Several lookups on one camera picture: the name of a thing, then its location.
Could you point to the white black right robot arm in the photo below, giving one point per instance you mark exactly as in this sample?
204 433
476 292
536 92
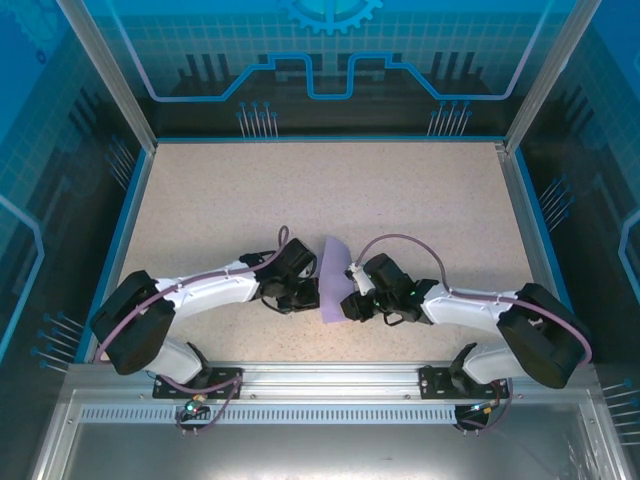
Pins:
465 310

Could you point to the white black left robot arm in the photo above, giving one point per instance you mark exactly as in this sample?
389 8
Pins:
215 295

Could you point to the aluminium front beam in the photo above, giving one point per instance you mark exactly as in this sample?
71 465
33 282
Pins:
330 380

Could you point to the metal tray panel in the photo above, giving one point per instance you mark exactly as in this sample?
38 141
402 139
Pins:
320 455

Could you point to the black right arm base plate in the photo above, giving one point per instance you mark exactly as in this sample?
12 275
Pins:
435 382

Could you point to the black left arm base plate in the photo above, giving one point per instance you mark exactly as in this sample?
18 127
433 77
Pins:
227 375

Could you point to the aluminium side rail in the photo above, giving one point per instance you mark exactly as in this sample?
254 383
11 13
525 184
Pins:
122 250
525 225

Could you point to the aluminium upright post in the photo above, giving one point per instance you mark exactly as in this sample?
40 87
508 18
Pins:
547 75
107 75

